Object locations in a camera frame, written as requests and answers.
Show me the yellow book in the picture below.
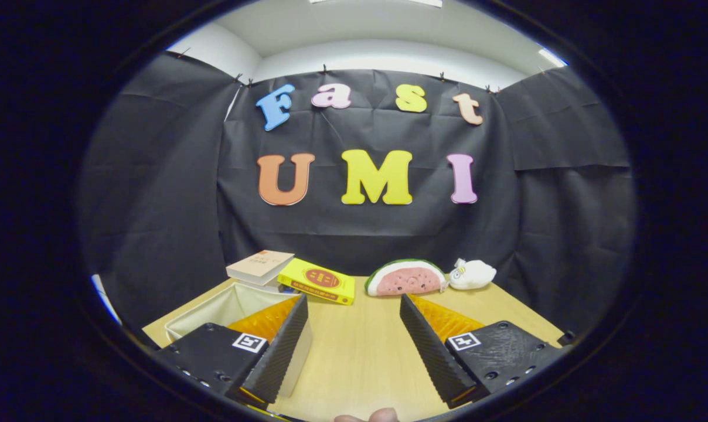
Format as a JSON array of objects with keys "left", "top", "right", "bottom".
[{"left": 277, "top": 258, "right": 356, "bottom": 306}]

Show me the white plush toy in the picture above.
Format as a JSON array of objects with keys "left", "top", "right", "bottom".
[{"left": 448, "top": 258, "right": 497, "bottom": 291}]

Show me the watermelon slice plush toy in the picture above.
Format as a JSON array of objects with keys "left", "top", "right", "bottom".
[{"left": 365, "top": 258, "right": 448, "bottom": 297}]

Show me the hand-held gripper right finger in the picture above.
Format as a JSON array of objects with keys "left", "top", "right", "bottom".
[{"left": 399, "top": 293, "right": 571, "bottom": 410}]

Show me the beige fabric storage box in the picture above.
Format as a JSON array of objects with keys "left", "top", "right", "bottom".
[{"left": 165, "top": 283, "right": 314, "bottom": 399}]

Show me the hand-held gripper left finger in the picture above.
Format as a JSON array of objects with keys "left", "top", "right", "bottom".
[{"left": 155, "top": 293, "right": 309, "bottom": 410}]

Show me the ceiling light panel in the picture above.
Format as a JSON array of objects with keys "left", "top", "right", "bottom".
[
  {"left": 537, "top": 48, "right": 567, "bottom": 68},
  {"left": 310, "top": 0, "right": 443, "bottom": 8}
]

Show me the beige book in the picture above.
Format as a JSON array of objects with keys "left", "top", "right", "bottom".
[{"left": 226, "top": 250, "right": 295, "bottom": 287}]

